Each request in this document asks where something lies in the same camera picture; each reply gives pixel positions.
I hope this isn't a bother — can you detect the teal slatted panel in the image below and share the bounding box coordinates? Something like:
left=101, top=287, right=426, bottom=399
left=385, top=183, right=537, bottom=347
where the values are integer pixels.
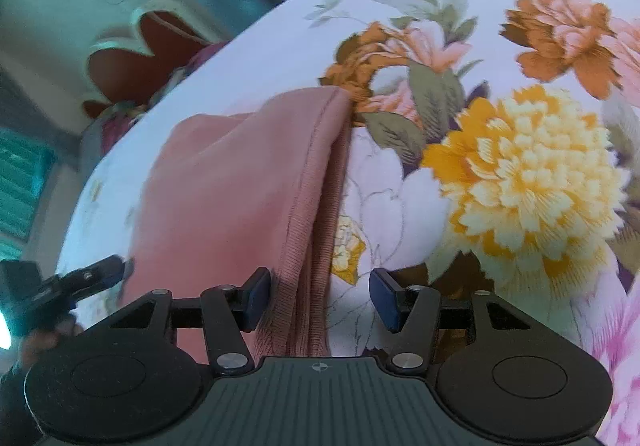
left=0, top=126, right=57, bottom=259

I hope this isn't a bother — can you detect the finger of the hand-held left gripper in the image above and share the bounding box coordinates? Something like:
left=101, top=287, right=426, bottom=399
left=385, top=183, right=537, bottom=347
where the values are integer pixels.
left=61, top=254, right=125, bottom=300

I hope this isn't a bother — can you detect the person's left hand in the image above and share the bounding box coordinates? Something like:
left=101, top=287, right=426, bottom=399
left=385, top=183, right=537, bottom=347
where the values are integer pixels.
left=19, top=317, right=77, bottom=367

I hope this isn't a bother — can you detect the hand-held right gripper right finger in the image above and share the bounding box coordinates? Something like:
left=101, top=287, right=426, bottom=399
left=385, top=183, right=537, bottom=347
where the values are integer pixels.
left=369, top=268, right=535, bottom=373

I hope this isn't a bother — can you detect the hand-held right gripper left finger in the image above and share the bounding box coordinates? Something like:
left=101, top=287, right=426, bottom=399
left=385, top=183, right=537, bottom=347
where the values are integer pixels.
left=106, top=267, right=272, bottom=375

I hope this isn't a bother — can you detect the pink knit sweater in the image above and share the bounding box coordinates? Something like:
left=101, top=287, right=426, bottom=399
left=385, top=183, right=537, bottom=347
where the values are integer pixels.
left=120, top=87, right=354, bottom=360

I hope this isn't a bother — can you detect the red headboard with white frame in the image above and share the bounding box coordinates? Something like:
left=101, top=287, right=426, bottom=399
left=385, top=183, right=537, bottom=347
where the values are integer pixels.
left=81, top=0, right=223, bottom=119

